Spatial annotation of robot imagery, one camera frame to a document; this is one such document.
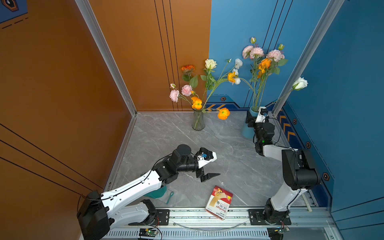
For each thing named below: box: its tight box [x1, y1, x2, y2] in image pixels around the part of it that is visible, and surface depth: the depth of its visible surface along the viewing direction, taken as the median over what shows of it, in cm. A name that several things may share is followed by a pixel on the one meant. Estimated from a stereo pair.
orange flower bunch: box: [227, 72, 256, 103], surface depth 91 cm
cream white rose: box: [200, 58, 218, 94], surface depth 93 cm
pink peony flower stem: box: [169, 83, 193, 106], surface depth 87 cm
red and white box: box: [205, 185, 234, 221], surface depth 76 cm
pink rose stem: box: [242, 37, 265, 108], surface depth 83 cm
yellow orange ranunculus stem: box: [257, 58, 272, 108], surface depth 83 cm
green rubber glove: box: [144, 185, 174, 205], surface depth 82 cm
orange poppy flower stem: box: [191, 96, 231, 120], surface depth 74 cm
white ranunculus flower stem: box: [207, 58, 243, 101], surface depth 91 cm
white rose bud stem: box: [264, 76, 308, 110], surface depth 68 cm
